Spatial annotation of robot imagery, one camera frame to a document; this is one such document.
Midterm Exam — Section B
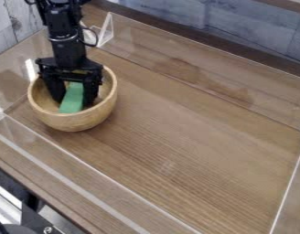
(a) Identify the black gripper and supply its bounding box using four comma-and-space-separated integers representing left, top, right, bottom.
36, 45, 104, 107

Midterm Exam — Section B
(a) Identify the green rectangular block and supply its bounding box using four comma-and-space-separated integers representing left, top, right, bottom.
59, 82, 84, 113

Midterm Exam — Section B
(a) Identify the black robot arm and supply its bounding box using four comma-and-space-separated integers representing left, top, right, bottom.
24, 0, 104, 107

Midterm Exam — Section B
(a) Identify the wooden bowl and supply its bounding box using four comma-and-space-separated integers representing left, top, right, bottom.
27, 67, 119, 132

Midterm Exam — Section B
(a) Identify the clear acrylic corner bracket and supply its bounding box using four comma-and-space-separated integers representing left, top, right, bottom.
80, 13, 115, 48

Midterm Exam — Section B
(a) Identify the clear acrylic enclosure wall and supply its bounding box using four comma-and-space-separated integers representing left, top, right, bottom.
0, 107, 206, 234

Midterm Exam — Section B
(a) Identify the black metal table bracket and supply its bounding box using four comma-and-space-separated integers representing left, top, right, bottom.
21, 203, 81, 234

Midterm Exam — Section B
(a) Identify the black cable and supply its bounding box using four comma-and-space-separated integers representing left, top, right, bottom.
0, 218, 11, 234

